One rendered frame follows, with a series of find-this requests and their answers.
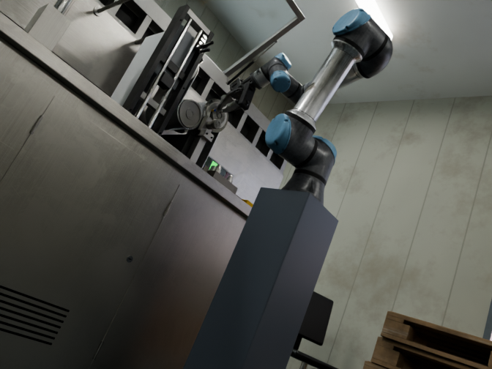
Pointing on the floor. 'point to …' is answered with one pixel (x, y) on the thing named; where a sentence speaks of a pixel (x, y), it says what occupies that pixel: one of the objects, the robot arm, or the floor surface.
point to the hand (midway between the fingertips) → (220, 110)
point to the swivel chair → (314, 330)
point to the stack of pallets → (427, 346)
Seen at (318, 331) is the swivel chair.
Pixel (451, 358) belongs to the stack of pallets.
